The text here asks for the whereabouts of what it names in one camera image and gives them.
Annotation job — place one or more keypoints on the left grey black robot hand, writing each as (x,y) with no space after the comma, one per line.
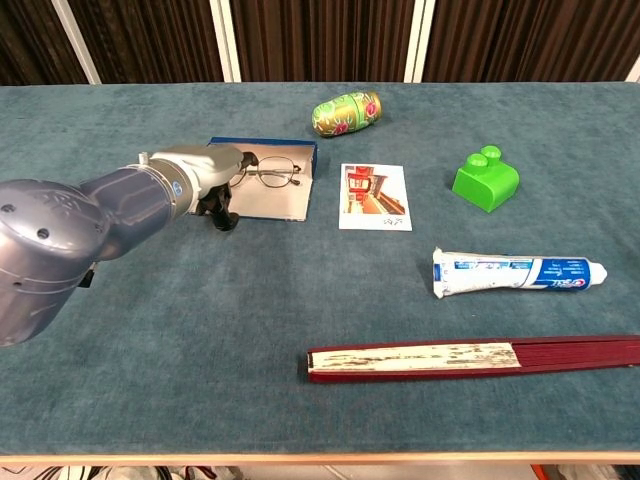
(215,162)

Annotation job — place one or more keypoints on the left blue grey robot arm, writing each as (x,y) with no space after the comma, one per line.
(50,250)

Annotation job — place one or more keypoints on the blue glasses case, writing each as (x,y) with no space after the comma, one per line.
(280,202)

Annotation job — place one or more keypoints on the dark brown pleated curtain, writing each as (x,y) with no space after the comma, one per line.
(320,40)

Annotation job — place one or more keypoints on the green toy building block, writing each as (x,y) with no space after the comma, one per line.
(487,187)

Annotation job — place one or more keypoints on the white blue toothpaste tube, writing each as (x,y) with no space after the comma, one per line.
(500,272)

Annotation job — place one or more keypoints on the dark red folding fan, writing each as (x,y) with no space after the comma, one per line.
(425,357)

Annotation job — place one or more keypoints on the teal felt table cloth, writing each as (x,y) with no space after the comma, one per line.
(175,375)

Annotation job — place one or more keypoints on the green gold floral nesting doll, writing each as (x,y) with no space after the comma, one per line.
(345,115)

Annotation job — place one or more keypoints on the white frame post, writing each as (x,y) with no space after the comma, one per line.
(75,42)
(635,72)
(225,40)
(416,40)

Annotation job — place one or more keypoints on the white bordered photo card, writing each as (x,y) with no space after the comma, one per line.
(372,197)

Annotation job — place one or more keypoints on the thin black metal eyeglasses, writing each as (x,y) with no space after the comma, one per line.
(275,172)

